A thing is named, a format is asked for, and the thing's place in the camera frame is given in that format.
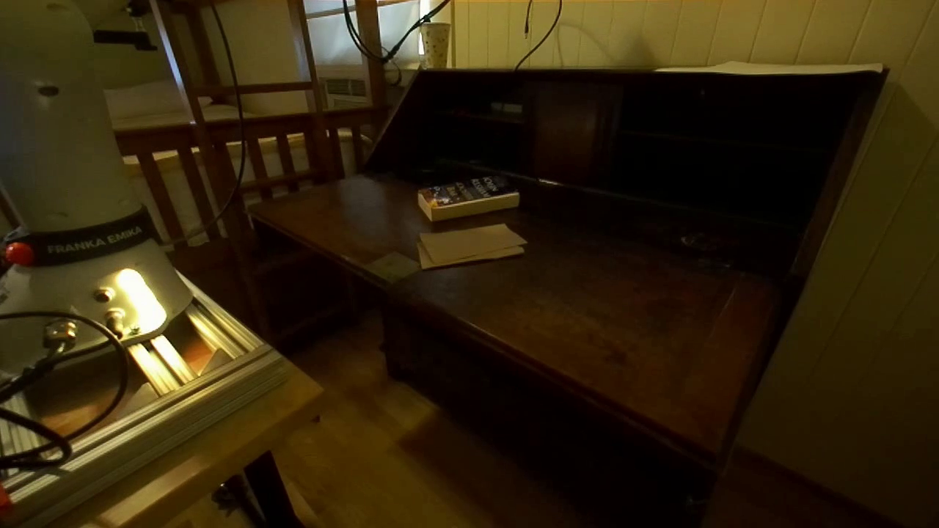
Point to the dark wooden secretary desk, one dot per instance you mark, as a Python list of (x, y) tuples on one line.
[(670, 220)]

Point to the white paper sheet on cabinet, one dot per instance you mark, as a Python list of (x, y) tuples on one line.
[(758, 68)]

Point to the small yellow sticky note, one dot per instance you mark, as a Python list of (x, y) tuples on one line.
[(396, 269)]

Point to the dotted paper cup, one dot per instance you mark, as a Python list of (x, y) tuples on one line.
[(437, 44)]

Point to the light wooden robot table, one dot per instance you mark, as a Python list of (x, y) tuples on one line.
[(178, 486)]

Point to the white franka robot arm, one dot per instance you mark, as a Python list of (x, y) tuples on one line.
[(85, 238)]

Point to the wooden chair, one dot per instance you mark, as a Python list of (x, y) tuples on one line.
[(253, 129)]

